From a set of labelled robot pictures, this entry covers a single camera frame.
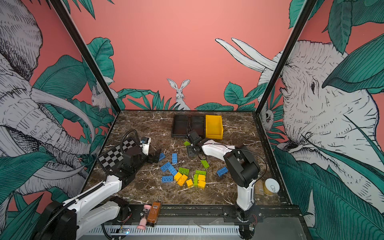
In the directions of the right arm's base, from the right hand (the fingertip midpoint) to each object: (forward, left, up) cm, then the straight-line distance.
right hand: (190, 148), depth 94 cm
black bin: (+25, +9, -7) cm, 27 cm away
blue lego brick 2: (-13, -20, -5) cm, 24 cm away
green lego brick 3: (-13, +4, -4) cm, 14 cm away
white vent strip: (-43, -4, -4) cm, 43 cm away
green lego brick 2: (-8, -9, -5) cm, 13 cm away
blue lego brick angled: (-12, +15, -3) cm, 19 cm away
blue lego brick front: (-18, +13, -4) cm, 23 cm away
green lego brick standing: (-18, -4, -2) cm, 19 cm away
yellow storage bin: (+21, -17, -4) cm, 27 cm away
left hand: (-4, +21, +11) cm, 23 cm away
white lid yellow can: (-23, -45, +1) cm, 50 cm away
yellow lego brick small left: (-18, +7, -1) cm, 19 cm away
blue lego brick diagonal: (-13, +10, -3) cm, 17 cm away
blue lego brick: (-6, +10, -2) cm, 12 cm away
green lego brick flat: (-14, -7, -4) cm, 16 cm away
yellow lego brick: (-18, -7, -2) cm, 19 cm away
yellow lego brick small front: (-22, -1, -1) cm, 22 cm away
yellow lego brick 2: (-22, -7, -2) cm, 23 cm away
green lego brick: (+6, +3, -4) cm, 8 cm away
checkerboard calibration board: (-8, +49, 0) cm, 50 cm away
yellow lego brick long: (-18, +4, -4) cm, 19 cm away
